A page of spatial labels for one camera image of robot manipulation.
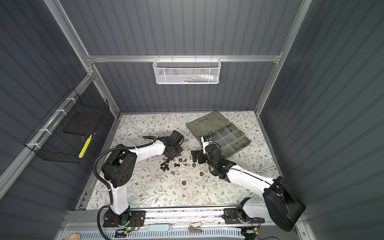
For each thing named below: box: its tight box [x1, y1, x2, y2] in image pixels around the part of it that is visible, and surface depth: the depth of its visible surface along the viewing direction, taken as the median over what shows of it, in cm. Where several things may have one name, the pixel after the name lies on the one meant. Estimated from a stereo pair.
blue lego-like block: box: [272, 215, 301, 229], surface depth 42 cm
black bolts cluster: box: [160, 161, 170, 171], surface depth 93 cm
